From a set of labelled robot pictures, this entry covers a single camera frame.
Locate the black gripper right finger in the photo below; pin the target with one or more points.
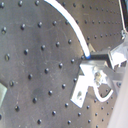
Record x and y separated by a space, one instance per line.
102 55

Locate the beige clip fixture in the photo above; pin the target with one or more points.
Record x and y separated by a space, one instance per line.
3 91

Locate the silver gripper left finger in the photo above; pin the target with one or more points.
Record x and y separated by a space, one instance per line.
95 75

